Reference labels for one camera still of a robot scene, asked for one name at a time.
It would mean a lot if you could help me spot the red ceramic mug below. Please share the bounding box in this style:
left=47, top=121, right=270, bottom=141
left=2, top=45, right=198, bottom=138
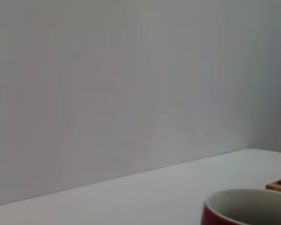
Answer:
left=200, top=188, right=281, bottom=225

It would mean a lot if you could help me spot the wooden block with orange stain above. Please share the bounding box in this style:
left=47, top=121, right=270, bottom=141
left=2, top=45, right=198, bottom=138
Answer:
left=265, top=179, right=281, bottom=195

